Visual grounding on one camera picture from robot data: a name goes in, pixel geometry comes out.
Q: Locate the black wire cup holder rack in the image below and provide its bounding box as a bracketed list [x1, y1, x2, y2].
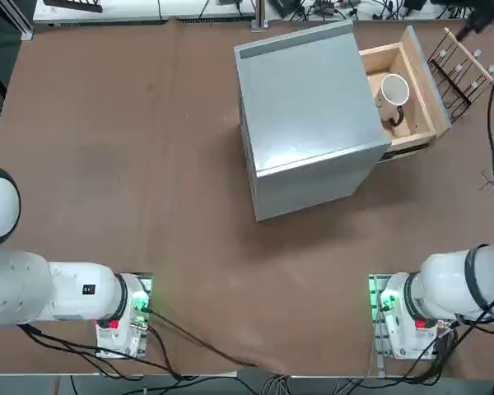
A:
[426, 26, 494, 121]

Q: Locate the dark wooden rack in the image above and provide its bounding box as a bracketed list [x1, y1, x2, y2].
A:
[43, 0, 104, 13]

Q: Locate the white cup with dark handle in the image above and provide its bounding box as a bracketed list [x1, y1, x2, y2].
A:
[374, 73, 411, 128]

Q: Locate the aluminum profile rail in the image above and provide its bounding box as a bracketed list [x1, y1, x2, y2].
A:
[14, 0, 36, 41]

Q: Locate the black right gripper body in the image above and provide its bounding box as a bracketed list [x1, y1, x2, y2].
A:
[468, 2, 494, 34]

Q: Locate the gray metal cabinet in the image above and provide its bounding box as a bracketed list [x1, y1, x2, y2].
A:
[233, 20, 392, 223]

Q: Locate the gray drawer with white handle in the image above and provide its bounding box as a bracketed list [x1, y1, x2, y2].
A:
[357, 25, 453, 165]

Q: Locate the white bench top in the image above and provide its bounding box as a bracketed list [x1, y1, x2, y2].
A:
[32, 0, 256, 21]

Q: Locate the aluminum profile post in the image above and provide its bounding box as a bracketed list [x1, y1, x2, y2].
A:
[250, 0, 269, 32]

